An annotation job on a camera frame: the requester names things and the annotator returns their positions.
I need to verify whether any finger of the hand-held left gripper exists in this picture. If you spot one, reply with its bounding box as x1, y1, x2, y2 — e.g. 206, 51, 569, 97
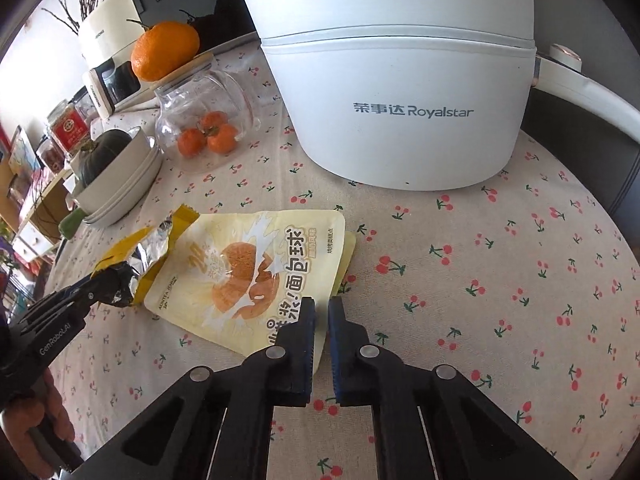
60, 266, 126, 301
85, 270, 142, 309

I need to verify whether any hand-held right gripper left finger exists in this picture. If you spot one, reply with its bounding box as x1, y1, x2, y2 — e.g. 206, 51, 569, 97
70, 296, 318, 480

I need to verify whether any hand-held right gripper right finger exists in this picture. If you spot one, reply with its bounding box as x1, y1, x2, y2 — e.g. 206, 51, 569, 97
327, 295, 576, 480

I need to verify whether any yellow foil snack packet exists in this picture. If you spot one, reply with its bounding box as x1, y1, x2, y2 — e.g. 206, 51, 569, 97
92, 203, 201, 308

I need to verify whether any pale yellow bread snack packet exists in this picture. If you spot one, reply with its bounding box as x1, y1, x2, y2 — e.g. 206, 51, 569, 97
142, 208, 347, 353

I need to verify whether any person's left hand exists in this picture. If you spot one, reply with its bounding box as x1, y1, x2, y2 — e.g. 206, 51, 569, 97
0, 367, 76, 478

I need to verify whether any small green vegetable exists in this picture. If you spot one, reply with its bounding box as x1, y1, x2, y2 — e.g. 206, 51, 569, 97
58, 207, 85, 239

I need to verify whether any wooden shelf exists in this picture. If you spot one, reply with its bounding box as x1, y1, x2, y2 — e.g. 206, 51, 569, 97
0, 167, 76, 261

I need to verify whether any white bowl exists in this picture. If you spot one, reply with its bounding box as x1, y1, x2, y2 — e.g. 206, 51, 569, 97
82, 150, 163, 226
70, 126, 157, 213

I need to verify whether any dark green squash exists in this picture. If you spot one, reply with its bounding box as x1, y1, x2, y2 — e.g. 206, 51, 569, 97
72, 128, 136, 188

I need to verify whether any glass jar with red contents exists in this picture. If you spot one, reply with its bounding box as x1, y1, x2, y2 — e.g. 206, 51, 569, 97
35, 135, 68, 173

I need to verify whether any colourful picture board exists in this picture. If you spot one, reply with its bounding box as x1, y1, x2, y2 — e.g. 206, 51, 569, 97
7, 126, 43, 181

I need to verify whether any glass jar with red label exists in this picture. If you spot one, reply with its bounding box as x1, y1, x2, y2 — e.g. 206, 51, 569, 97
47, 99, 93, 156

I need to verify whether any glass jar with wooden lid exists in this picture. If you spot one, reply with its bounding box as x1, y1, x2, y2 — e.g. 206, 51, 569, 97
150, 52, 261, 175

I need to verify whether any large orange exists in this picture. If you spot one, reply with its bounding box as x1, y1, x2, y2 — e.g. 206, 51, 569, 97
131, 21, 201, 82

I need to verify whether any white air fryer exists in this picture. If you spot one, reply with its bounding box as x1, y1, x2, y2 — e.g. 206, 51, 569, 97
77, 0, 151, 121

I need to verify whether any white electric cooking pot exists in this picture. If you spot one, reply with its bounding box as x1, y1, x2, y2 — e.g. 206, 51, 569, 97
226, 0, 640, 192

